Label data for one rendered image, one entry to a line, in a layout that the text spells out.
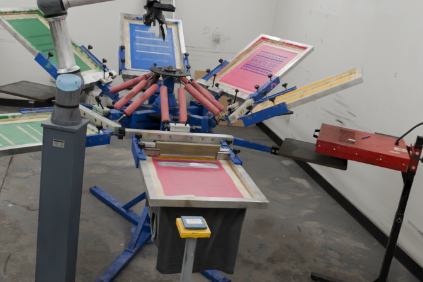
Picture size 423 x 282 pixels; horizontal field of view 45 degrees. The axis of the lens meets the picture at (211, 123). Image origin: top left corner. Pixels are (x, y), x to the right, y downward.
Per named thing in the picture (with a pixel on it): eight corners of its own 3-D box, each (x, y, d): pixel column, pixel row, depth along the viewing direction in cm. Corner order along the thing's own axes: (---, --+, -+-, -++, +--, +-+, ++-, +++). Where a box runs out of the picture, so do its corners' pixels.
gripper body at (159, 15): (153, 30, 252) (150, 10, 256) (167, 23, 248) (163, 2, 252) (143, 25, 246) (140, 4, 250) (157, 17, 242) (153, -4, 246)
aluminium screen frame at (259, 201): (267, 209, 249) (269, 201, 248) (149, 206, 233) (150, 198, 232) (225, 152, 321) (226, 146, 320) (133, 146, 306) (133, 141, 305)
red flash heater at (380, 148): (406, 155, 355) (410, 139, 352) (411, 176, 312) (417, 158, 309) (318, 136, 369) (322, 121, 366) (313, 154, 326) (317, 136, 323)
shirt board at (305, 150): (345, 161, 365) (348, 150, 363) (344, 180, 327) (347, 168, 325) (172, 123, 396) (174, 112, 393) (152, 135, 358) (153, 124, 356)
